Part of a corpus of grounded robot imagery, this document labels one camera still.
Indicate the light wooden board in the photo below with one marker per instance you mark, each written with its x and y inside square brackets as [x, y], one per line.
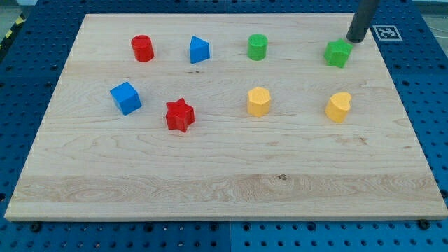
[89, 162]

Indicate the green cylinder block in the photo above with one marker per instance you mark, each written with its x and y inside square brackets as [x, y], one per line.
[257, 47]

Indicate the red cylinder block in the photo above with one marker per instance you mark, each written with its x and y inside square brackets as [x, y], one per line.
[142, 48]

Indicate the black bolt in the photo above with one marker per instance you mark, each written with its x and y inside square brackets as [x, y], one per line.
[35, 227]
[424, 224]

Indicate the black bolt front right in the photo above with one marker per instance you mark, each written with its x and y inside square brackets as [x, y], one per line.
[424, 224]

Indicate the yellow hexagon block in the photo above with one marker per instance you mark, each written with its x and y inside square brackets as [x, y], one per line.
[258, 101]

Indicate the white fiducial marker tag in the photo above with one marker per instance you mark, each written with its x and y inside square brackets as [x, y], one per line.
[387, 33]

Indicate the red star block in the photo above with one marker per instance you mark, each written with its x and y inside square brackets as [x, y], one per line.
[179, 115]

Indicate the green star block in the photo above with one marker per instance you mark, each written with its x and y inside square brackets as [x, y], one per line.
[337, 53]

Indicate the yellow heart block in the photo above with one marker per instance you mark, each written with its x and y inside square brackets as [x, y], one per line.
[338, 107]

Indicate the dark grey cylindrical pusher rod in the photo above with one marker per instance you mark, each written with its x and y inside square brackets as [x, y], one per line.
[361, 20]

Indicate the black bolt front left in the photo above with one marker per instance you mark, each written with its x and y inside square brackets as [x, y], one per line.
[35, 227]

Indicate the blue triangle block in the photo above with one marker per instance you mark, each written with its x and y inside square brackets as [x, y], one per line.
[199, 50]

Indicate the blue cube block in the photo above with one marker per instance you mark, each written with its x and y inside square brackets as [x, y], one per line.
[126, 98]

